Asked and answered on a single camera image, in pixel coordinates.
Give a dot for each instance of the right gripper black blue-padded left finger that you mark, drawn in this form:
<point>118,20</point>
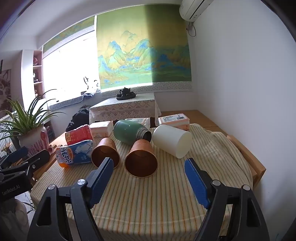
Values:
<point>50,221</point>

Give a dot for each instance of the black bag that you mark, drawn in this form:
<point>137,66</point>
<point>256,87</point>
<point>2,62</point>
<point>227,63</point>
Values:
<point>79,119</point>

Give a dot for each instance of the orange white tissue pack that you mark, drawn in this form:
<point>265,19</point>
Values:
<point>180,121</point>

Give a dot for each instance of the green spider plant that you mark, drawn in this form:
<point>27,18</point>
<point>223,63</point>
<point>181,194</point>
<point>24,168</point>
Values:
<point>22,120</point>

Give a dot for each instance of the left tissue pack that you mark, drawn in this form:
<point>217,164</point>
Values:
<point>101,129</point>

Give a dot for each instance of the brown paper cup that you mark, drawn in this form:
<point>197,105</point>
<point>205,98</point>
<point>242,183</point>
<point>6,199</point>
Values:
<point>106,148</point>
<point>141,161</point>

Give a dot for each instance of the left brown paper cup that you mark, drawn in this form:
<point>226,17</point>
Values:
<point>106,148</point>

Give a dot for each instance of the white pink shelf unit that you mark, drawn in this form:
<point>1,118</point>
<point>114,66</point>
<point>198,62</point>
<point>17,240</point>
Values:
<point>27,77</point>

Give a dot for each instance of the white red plant pot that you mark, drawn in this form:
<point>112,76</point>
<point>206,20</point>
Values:
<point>35,140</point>

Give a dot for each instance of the white air conditioner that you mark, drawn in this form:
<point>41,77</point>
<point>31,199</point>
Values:
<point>190,10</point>

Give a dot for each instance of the landscape painting roller blind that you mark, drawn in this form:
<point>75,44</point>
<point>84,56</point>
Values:
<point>145,47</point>

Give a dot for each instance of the low table with patterned cloth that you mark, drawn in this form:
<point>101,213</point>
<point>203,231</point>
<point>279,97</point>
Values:
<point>144,105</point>

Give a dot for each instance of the left landscape roller blind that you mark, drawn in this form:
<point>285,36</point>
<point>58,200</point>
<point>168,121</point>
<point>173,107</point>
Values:
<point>69,32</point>

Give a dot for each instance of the blue towel on sill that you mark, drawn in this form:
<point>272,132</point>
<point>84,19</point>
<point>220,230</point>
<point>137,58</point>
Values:
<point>89,95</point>

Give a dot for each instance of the red paper cup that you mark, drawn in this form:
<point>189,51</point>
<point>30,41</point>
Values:
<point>79,134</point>

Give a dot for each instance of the white plastic cup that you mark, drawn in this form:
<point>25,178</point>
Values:
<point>172,140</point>

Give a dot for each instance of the right brown paper cup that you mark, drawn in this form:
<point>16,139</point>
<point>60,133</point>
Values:
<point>141,161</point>

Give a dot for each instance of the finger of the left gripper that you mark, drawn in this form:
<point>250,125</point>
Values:
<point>13,157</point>
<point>30,165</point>

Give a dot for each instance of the blue Arctic Ocean cup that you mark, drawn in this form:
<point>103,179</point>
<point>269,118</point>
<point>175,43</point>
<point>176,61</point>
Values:
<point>78,153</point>

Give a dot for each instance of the green thermos bottle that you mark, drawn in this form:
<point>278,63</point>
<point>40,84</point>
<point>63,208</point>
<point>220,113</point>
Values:
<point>129,132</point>

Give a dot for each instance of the black teapot on tray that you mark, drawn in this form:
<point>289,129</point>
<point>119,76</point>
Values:
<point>125,94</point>

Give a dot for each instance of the striped yellow tablecloth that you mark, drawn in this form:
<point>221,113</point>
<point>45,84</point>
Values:
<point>163,206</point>

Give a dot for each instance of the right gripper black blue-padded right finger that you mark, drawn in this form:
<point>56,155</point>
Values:
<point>246,221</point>

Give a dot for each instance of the middle tissue pack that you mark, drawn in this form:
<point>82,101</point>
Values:
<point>143,121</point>

